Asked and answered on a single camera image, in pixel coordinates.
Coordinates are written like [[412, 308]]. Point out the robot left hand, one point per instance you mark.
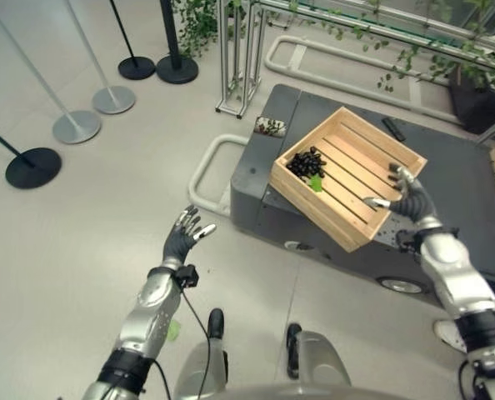
[[180, 241]]

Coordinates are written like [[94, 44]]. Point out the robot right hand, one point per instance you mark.
[[414, 200]]

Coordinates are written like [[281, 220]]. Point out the robot right silver arm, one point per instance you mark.
[[464, 291]]

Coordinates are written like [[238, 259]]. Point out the robot left silver arm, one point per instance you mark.
[[141, 325]]

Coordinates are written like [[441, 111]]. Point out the dark grey mobile cart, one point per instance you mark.
[[356, 200]]

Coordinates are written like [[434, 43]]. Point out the wooden slatted crate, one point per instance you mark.
[[347, 177]]

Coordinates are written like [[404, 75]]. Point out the black remote control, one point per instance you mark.
[[393, 127]]

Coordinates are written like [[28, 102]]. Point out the white cart bumper bar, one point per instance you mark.
[[208, 166]]

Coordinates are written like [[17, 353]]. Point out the green fallen leaf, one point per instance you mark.
[[173, 331]]

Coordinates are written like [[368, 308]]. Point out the green grape leaf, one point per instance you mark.
[[316, 183]]

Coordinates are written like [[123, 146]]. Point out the black grape bunch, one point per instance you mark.
[[306, 163]]

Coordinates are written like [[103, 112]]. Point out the dark plant pot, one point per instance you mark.
[[478, 104]]

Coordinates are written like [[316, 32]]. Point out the robot left leg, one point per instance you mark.
[[208, 358]]

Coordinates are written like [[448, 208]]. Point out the robot leg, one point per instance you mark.
[[314, 354], [208, 358]]

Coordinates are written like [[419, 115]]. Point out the person's white shoe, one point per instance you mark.
[[449, 333]]

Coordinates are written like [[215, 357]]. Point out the white printed label sticker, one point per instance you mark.
[[270, 126]]

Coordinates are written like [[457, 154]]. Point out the hanging green vine plant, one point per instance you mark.
[[418, 46]]

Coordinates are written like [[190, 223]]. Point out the silver stanchion with round base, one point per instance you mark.
[[70, 121], [112, 98]]

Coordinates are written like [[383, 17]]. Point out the black stanchion with round base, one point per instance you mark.
[[176, 66], [136, 66], [26, 164]]

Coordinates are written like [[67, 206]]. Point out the glass railing with green edge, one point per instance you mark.
[[381, 29]]

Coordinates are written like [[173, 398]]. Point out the robot right leg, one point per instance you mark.
[[314, 354]]

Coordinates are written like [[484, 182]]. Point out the robot silver torso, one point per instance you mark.
[[272, 393]]

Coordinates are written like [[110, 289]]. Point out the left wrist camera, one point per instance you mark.
[[188, 276]]

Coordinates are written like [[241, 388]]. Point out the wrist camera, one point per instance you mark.
[[406, 239], [188, 276]]

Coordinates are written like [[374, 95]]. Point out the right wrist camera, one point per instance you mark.
[[406, 239]]

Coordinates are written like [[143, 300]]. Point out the white tubular floor rail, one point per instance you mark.
[[356, 66]]

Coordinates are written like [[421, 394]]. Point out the white metal frame stand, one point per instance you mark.
[[239, 62]]

